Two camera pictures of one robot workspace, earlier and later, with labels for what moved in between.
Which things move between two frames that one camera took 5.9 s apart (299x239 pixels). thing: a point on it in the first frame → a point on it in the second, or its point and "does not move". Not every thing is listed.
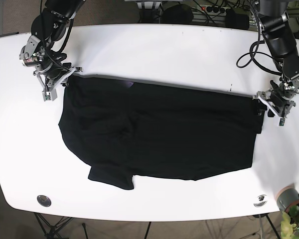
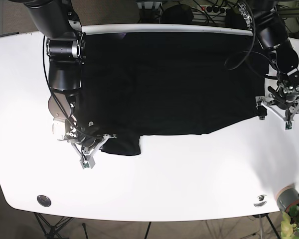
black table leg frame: [50, 230] does not move
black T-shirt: [124, 129] → [135, 84]
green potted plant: [296, 225] does not move
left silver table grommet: [44, 200] does not move
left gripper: [49, 83] → [86, 155]
